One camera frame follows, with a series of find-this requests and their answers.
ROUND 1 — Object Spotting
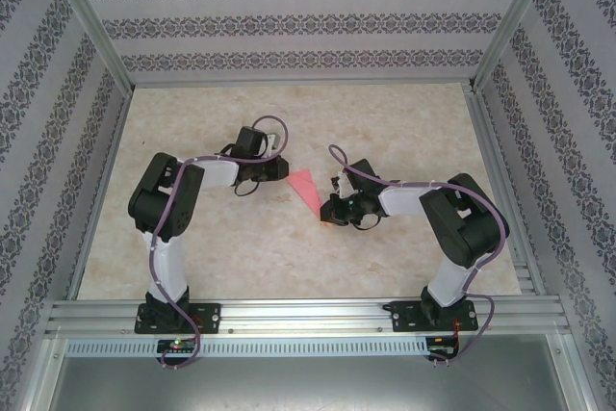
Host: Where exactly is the pink paper sheet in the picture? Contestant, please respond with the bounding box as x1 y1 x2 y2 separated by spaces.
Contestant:
286 168 333 229

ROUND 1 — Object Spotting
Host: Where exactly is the grey sheet metal tray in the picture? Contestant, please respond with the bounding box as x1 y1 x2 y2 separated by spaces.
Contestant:
42 336 593 411

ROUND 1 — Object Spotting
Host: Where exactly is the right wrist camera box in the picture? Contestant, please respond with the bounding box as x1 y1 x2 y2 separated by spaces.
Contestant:
332 171 351 199

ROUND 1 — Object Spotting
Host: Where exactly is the aluminium back frame bar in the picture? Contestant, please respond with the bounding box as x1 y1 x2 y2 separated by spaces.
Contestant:
129 77 475 89

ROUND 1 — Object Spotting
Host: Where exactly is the aluminium mounting rail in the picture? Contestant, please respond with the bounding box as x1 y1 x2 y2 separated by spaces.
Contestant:
45 297 572 338

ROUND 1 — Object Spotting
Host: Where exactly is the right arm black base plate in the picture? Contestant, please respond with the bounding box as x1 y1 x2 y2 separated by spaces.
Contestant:
390 298 480 334

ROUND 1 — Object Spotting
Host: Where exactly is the aluminium side rail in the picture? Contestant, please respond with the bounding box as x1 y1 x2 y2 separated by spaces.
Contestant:
462 82 550 296
66 88 135 300

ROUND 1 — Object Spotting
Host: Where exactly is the slotted grey cable duct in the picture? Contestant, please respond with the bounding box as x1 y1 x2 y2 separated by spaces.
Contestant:
64 336 429 359

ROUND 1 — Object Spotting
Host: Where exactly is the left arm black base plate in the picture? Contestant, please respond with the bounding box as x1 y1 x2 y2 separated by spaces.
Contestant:
134 302 222 335

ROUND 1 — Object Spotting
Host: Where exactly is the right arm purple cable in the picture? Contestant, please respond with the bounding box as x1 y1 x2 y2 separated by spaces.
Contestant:
327 143 511 369

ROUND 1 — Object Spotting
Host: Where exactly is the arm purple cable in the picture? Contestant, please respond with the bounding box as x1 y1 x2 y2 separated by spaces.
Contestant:
148 115 290 372
327 143 511 369

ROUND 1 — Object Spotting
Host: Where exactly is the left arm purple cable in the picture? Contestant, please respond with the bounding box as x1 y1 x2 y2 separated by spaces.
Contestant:
148 115 290 372

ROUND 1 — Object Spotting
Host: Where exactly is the aluminium frame post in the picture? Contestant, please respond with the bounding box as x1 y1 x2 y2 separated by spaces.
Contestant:
470 0 563 90
40 0 135 90

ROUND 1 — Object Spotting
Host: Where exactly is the aluminium frame leg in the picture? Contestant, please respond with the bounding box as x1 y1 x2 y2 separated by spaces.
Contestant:
18 333 66 411
552 333 601 411

